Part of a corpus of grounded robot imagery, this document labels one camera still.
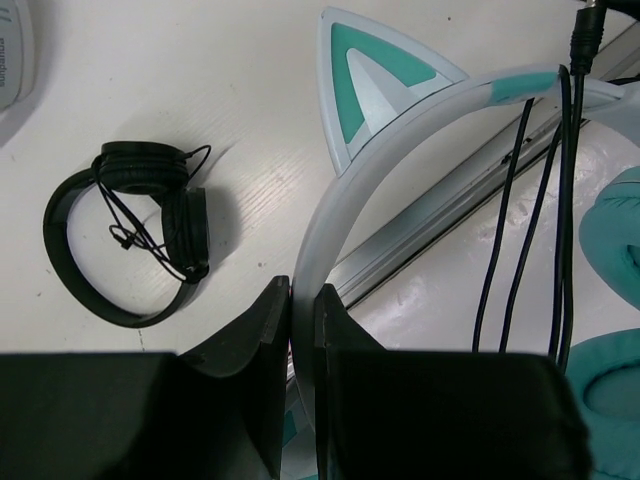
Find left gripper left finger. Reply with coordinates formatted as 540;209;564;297
1;276;290;479

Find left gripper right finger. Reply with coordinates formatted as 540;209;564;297
314;285;593;479

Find teal cat-ear headphones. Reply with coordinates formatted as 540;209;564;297
283;8;639;479

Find thin black headphone cable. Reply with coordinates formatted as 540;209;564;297
472;0;609;374

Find black headphones front left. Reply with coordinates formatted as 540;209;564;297
43;141;212;329

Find white grey gaming headset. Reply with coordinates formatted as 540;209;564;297
0;0;36;135

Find aluminium front rail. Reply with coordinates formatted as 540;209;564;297
329;19;640;309

